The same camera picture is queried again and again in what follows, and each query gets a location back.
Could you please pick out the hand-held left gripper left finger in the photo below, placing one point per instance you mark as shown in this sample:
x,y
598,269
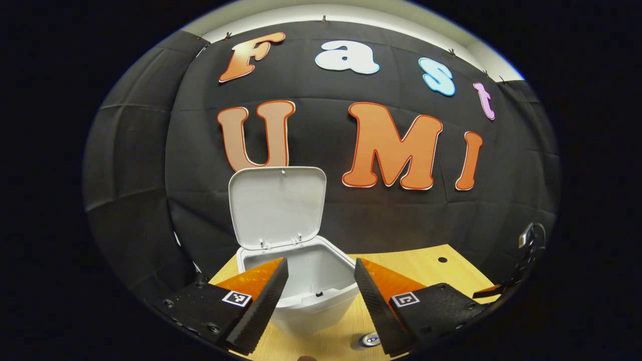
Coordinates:
x,y
266,306

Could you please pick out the wooden desktop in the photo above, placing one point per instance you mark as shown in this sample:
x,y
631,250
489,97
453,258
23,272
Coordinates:
x,y
426,265

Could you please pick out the white desktop garbage bin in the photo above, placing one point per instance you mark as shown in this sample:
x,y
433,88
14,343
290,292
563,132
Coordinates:
x,y
278,205

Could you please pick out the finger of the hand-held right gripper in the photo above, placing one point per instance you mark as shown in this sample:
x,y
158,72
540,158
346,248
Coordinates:
x,y
486,291

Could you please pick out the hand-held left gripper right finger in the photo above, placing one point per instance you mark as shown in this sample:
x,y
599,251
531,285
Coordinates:
x,y
376,311

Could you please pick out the silver pop can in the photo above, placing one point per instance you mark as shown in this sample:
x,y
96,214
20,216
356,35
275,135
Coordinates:
x,y
370,340

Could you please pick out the black backdrop cloth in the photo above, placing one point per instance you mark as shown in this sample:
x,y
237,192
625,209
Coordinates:
x,y
318,140

